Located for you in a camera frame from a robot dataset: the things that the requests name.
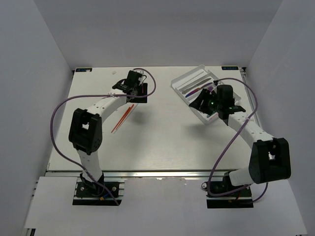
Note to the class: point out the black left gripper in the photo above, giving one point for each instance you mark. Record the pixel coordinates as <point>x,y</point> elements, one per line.
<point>142,87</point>

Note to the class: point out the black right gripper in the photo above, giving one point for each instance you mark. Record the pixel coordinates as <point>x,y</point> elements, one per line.
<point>204,95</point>

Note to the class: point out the orange chopstick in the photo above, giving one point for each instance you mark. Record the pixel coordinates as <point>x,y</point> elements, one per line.
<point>123,119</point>

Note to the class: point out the iridescent rainbow steak knife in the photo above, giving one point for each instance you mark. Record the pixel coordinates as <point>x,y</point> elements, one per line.
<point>197,89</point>

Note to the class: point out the clear chopstick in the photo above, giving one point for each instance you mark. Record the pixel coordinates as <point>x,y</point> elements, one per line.
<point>193,78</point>

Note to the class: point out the ornate silver table knife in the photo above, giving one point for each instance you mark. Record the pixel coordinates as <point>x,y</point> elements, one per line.
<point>194,86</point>

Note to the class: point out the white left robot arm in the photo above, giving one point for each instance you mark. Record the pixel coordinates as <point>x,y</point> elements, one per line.
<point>86,126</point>

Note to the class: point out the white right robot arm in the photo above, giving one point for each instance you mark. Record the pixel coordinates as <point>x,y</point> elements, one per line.
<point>270,158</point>

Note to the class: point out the blue label sticker right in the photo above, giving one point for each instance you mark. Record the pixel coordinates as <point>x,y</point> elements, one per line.
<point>230,68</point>

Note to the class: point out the blue label sticker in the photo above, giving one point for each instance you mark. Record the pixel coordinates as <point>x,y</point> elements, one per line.
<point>230,68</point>
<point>83,70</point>

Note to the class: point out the blue label sticker left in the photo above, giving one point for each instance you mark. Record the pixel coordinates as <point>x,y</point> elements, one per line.
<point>83,70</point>

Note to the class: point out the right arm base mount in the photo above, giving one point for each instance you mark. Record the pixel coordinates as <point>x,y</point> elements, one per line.
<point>240,199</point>

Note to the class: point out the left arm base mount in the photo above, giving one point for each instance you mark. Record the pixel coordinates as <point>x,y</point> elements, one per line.
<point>86,196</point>

